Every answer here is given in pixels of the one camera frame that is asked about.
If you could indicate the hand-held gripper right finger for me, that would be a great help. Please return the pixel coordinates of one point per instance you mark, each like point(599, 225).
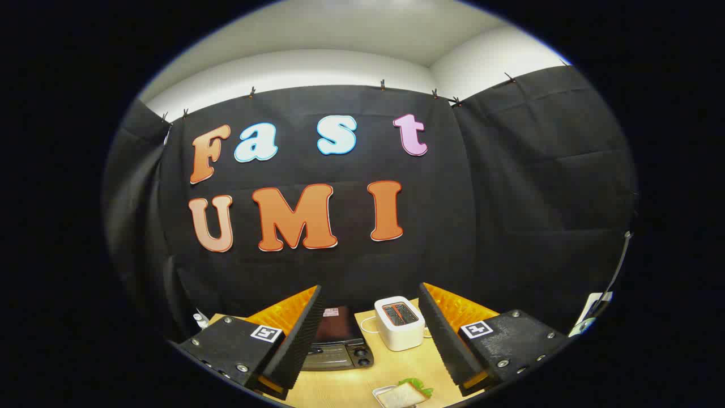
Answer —
point(444, 334)

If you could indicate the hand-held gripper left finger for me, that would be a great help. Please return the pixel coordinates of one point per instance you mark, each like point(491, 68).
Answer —
point(300, 334)

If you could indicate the black toaster oven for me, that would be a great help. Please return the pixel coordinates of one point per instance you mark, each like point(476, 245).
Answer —
point(340, 340)

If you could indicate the lettuce sandwich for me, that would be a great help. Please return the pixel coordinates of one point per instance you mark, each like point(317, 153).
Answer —
point(399, 395)

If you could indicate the white slot toaster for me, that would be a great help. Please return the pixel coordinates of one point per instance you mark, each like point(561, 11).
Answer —
point(399, 337)

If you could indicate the white ribbed tray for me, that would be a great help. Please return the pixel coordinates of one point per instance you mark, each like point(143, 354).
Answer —
point(378, 390)

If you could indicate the white bottle green label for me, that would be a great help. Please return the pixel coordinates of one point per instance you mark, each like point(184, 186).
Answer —
point(201, 322)

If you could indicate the thin black pole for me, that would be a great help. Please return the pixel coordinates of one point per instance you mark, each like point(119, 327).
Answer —
point(620, 266)

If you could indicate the row of black clips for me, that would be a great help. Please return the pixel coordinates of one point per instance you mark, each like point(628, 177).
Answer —
point(383, 85)

